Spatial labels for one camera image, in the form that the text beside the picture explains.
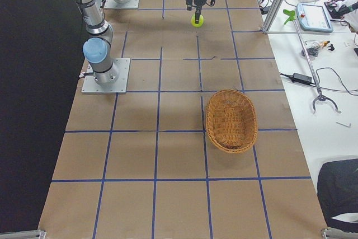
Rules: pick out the green apple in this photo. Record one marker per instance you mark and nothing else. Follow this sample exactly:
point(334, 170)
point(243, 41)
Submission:
point(193, 22)

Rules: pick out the wicker basket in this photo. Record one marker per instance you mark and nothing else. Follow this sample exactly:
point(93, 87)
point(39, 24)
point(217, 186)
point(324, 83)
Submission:
point(231, 121)

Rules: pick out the reacher grabber tool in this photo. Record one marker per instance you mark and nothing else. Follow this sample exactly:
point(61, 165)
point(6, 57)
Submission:
point(321, 97)

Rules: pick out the teach pendant tablet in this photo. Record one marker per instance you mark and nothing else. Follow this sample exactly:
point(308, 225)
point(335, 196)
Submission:
point(313, 18)

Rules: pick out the black power adapter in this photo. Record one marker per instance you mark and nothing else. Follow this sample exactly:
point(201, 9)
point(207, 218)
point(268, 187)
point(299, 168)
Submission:
point(300, 78)

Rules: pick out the brown paper mat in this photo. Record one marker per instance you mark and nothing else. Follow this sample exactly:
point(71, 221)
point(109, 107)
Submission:
point(140, 165)

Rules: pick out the allen key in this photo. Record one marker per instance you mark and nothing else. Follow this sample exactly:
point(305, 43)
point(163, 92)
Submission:
point(345, 125)

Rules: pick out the black chair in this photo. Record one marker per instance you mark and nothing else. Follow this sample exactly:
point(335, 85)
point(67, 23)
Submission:
point(337, 192)

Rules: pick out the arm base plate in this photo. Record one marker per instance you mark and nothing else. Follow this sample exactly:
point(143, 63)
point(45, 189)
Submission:
point(122, 4)
point(113, 81)

